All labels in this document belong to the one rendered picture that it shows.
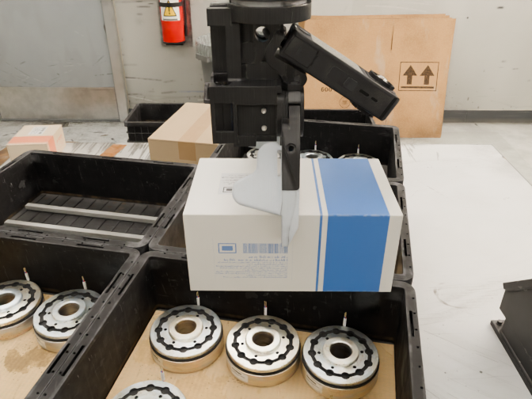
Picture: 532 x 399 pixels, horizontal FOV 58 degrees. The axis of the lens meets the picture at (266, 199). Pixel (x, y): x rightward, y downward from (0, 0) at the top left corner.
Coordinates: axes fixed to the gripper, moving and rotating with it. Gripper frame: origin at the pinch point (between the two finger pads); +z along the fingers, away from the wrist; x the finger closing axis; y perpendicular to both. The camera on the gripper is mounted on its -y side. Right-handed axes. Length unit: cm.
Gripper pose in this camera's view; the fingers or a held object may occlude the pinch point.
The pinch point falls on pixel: (290, 206)
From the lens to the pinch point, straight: 50.4
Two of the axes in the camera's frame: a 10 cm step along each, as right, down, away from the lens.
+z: 0.1, 8.7, 5.0
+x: -0.1, 5.0, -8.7
